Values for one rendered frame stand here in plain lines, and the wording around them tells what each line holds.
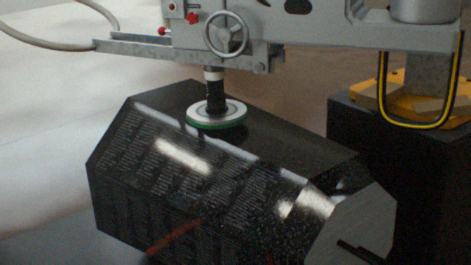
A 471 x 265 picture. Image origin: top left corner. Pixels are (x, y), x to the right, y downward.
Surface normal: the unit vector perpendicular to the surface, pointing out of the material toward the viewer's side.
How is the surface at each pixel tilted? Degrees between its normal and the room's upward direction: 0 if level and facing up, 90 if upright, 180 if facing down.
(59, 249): 0
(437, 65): 90
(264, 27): 90
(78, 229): 0
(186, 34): 90
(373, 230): 90
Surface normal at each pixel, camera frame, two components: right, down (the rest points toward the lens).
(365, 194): 0.63, 0.29
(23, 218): -0.04, -0.91
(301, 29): -0.40, 0.40
